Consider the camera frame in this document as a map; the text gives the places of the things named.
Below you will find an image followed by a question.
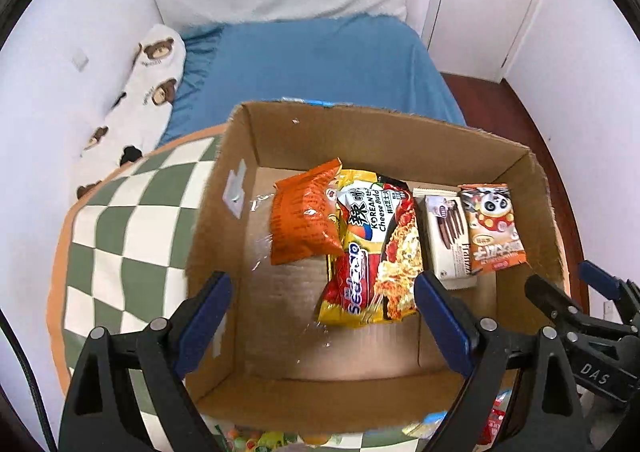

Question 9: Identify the white red wafer pack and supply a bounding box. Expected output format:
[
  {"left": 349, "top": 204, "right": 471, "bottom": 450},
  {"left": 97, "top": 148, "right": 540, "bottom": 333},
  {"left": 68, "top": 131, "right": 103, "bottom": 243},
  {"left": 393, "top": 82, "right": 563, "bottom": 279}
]
[{"left": 476, "top": 389, "right": 512, "bottom": 450}]

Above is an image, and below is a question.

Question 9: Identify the orange panda biscuit pack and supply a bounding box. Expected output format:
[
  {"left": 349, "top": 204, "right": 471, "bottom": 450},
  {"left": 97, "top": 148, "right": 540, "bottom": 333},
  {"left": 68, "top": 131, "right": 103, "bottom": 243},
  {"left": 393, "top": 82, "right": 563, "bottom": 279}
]
[{"left": 459, "top": 183, "right": 526, "bottom": 274}]

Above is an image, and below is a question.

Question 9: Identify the green candy ball bag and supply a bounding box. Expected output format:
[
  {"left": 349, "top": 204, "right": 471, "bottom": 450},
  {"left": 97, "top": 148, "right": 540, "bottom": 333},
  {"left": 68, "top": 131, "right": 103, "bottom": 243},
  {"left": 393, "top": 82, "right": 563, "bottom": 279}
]
[{"left": 214, "top": 424, "right": 298, "bottom": 452}]

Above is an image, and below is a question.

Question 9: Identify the white chocolate stick box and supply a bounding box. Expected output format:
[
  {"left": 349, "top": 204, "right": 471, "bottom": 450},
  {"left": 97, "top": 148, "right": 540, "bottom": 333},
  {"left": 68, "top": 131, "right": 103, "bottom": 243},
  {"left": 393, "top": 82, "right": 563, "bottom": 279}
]
[{"left": 413, "top": 188, "right": 477, "bottom": 290}]

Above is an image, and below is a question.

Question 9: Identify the yellow red instant noodle pack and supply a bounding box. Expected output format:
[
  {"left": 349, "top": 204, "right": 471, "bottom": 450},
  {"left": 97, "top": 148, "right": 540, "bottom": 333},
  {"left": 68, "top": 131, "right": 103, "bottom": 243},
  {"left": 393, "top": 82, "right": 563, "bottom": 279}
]
[{"left": 317, "top": 169, "right": 423, "bottom": 328}]

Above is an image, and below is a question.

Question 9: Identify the braised egg pack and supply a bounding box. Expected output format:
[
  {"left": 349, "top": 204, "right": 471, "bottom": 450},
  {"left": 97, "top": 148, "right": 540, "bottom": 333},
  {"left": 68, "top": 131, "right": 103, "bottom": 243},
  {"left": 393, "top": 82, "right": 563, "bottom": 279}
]
[{"left": 298, "top": 434, "right": 332, "bottom": 446}]

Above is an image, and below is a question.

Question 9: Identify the orange snack bag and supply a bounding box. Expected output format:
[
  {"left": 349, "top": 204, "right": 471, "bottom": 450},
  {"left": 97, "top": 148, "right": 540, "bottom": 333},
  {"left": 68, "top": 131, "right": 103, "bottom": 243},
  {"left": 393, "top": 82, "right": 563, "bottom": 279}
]
[{"left": 270, "top": 158, "right": 343, "bottom": 266}]

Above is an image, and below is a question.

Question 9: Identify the yellow panda snack pack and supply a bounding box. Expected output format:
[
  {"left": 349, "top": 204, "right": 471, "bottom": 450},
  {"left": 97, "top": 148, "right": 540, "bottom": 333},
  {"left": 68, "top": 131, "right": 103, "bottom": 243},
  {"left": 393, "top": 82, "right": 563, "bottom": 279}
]
[{"left": 401, "top": 412, "right": 447, "bottom": 440}]

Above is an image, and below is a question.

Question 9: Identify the green white checkered mat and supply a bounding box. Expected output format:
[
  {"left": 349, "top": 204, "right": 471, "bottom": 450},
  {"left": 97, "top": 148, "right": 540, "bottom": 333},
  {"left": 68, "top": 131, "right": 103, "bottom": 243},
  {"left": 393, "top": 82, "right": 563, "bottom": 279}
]
[{"left": 47, "top": 126, "right": 444, "bottom": 440}]

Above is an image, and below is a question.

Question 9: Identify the cardboard milk box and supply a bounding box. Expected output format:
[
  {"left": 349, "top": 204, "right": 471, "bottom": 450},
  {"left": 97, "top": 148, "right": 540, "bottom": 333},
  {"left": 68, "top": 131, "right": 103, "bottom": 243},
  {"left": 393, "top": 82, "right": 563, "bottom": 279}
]
[{"left": 186, "top": 101, "right": 565, "bottom": 436}]

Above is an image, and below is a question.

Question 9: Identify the bear print long pillow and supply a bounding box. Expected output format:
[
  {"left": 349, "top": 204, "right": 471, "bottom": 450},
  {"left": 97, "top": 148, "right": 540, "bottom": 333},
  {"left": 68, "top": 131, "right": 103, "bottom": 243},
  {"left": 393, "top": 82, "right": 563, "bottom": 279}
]
[{"left": 73, "top": 24, "right": 186, "bottom": 198}]

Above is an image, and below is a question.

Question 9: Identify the blue bed sheet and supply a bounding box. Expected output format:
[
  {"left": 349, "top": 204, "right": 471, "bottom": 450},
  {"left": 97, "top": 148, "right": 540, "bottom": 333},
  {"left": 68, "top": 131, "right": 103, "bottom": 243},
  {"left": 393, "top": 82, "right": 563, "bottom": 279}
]
[{"left": 160, "top": 14, "right": 465, "bottom": 143}]

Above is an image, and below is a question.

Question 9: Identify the black cable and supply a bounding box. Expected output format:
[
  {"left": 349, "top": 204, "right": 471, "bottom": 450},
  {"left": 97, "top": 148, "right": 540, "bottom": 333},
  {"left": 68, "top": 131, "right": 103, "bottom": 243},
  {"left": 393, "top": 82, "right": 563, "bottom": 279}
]
[{"left": 0, "top": 308, "right": 59, "bottom": 452}]

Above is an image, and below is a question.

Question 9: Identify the wall socket plate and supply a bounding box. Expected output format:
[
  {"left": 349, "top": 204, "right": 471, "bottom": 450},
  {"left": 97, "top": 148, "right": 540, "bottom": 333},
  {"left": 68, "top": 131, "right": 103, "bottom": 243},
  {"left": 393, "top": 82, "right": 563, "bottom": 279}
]
[{"left": 72, "top": 49, "right": 89, "bottom": 72}]

